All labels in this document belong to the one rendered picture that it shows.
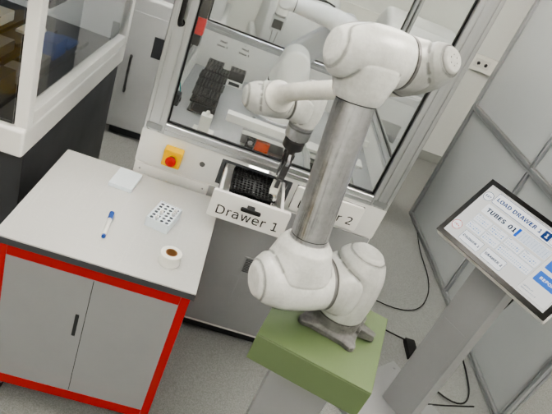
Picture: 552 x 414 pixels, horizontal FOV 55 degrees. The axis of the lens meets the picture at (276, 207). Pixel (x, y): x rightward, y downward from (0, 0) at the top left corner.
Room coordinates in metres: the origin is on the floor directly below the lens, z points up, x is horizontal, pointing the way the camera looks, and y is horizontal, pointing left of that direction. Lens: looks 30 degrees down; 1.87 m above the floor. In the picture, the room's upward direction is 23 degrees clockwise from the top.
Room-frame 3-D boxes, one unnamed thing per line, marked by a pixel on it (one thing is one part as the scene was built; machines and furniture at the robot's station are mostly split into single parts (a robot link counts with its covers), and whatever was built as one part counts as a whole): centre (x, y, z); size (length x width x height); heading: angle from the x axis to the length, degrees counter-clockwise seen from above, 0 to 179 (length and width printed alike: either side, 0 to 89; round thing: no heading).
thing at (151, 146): (2.32, 0.16, 0.87); 1.02 x 0.95 x 0.14; 100
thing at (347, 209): (1.89, -0.19, 0.87); 0.29 x 0.02 x 0.11; 100
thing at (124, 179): (1.65, 0.56, 0.77); 0.13 x 0.09 x 0.02; 6
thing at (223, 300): (2.32, 0.15, 0.40); 1.03 x 0.95 x 0.80; 100
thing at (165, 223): (1.51, 0.35, 0.78); 0.12 x 0.08 x 0.04; 178
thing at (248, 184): (1.81, 0.11, 0.87); 0.22 x 0.18 x 0.06; 10
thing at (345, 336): (1.25, -0.31, 0.89); 0.22 x 0.18 x 0.06; 79
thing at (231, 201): (1.61, 0.08, 0.87); 0.29 x 0.02 x 0.11; 100
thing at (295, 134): (1.72, 0.03, 1.20); 0.09 x 0.09 x 0.06
